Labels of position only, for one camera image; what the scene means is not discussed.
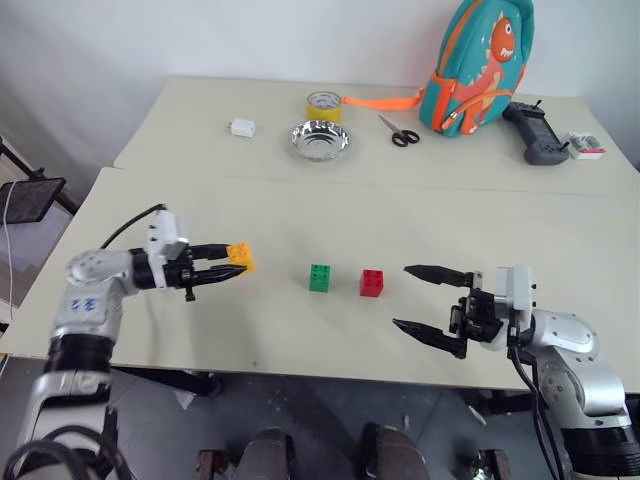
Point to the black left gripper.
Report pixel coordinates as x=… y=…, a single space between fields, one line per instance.
x=181 y=270

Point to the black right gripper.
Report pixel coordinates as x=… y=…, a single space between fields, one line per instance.
x=475 y=315

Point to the yellow building block cube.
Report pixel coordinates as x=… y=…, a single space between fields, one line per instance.
x=243 y=256

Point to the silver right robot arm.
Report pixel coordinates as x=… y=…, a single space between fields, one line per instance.
x=575 y=370

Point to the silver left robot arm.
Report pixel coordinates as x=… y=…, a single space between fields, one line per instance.
x=87 y=310

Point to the red building block cube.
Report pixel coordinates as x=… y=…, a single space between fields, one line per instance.
x=372 y=282

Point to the green building block cube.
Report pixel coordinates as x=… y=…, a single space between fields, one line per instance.
x=320 y=277

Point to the black table leg bar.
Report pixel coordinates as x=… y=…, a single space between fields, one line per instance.
x=170 y=382

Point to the white power adapter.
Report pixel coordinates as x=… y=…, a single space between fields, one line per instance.
x=242 y=127

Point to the silver metal bowl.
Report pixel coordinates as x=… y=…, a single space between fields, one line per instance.
x=320 y=139

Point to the yellow tape roll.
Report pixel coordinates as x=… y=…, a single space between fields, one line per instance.
x=324 y=105

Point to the dark mesh chair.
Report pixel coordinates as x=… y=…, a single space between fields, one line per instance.
x=30 y=200

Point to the grey handheld controller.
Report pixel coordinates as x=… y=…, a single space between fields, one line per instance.
x=537 y=137

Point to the small white box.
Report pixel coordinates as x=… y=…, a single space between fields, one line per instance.
x=586 y=146

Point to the teal dinosaur backpack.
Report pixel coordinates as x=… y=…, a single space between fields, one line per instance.
x=475 y=70

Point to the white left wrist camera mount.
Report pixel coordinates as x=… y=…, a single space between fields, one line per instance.
x=165 y=235

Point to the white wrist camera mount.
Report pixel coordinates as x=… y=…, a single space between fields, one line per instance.
x=165 y=235
x=517 y=292

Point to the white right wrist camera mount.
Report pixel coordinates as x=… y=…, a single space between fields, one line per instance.
x=517 y=292

